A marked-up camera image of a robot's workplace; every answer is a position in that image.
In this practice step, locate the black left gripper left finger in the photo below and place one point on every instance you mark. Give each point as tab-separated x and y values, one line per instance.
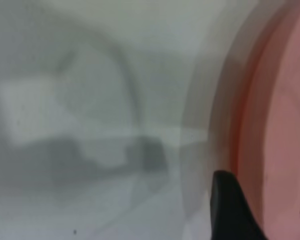
227	212

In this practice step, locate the pink round plate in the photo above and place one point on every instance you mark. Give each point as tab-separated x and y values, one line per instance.
285	112

